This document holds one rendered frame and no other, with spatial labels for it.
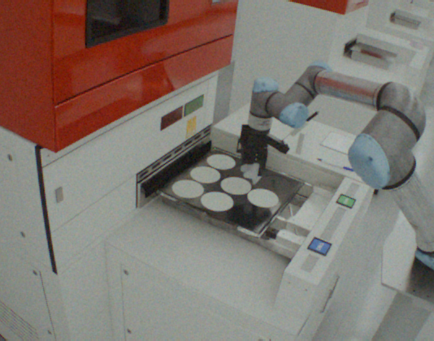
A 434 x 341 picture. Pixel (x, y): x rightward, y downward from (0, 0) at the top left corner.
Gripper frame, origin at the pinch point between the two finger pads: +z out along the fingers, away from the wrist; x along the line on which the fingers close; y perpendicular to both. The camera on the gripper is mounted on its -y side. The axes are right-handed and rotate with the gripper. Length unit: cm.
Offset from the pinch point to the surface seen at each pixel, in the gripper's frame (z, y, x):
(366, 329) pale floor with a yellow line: 92, -75, 4
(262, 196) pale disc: 2.0, -0.5, 6.2
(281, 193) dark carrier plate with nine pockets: 1.9, -7.5, 5.4
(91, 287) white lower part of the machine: 25, 55, 21
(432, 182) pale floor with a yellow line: 92, -209, -125
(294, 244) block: 2.0, -3.2, 30.6
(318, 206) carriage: 4.0, -19.3, 10.9
